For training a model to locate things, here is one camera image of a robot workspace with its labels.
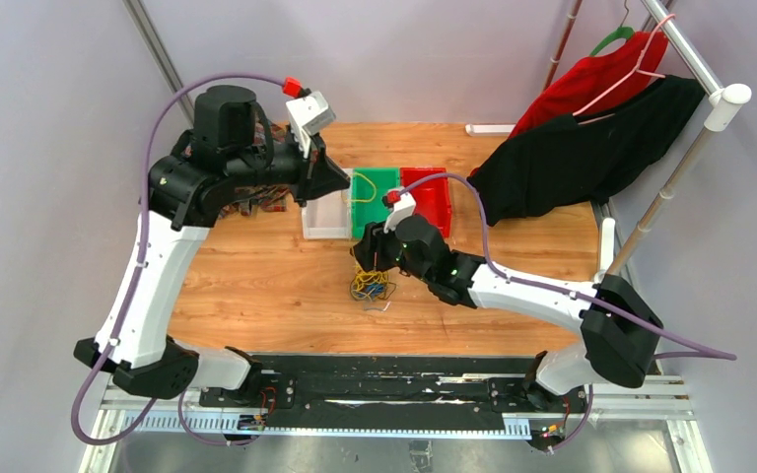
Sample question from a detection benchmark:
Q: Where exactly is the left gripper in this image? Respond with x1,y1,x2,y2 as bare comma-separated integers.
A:
228,127,352,207

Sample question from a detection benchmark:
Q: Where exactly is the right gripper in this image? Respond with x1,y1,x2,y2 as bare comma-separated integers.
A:
351,214,431,285

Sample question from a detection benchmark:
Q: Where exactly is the yellow cable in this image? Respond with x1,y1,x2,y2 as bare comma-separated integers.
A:
351,170,379,205

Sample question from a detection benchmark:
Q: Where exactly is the cable bundle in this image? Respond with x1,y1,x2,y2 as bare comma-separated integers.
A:
349,260,398,313

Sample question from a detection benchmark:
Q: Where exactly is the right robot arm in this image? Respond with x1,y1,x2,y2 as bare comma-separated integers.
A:
351,215,662,411

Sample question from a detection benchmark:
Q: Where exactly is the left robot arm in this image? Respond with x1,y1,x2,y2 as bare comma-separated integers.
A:
74,85,350,407

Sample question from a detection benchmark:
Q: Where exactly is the white plastic bin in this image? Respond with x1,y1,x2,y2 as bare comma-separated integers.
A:
301,187,352,239

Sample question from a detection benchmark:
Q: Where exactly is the green plastic bin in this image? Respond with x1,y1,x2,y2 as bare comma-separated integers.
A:
349,168,400,240

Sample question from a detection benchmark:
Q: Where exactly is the plaid flannel shirt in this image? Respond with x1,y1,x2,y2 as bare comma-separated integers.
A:
171,129,289,219

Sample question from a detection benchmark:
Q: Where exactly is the red plastic bin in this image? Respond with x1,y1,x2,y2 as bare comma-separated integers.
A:
400,167,452,238

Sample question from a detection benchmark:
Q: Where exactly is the black shirt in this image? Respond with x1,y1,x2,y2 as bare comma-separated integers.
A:
468,75,705,227

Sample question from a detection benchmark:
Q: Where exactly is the red shirt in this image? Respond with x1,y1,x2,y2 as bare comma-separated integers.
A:
510,32,668,137

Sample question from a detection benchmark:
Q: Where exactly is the pink hanger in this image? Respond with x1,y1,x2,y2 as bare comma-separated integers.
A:
573,13,675,116

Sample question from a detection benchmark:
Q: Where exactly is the green hanger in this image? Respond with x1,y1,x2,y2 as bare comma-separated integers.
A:
589,0,635,57

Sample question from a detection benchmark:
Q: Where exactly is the metal clothes rack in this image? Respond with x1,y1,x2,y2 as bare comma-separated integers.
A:
541,0,753,289

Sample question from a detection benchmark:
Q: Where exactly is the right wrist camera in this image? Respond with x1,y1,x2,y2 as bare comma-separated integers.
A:
382,189,416,234

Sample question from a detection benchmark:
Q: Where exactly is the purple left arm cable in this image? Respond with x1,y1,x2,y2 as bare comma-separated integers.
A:
70,71,305,448

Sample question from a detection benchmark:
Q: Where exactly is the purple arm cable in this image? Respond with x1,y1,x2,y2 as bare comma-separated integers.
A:
70,71,305,448
383,172,739,451

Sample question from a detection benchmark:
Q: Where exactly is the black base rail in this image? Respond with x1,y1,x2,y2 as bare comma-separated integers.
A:
198,354,586,432

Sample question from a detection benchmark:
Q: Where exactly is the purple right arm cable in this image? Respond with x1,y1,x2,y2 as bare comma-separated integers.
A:
383,172,739,451

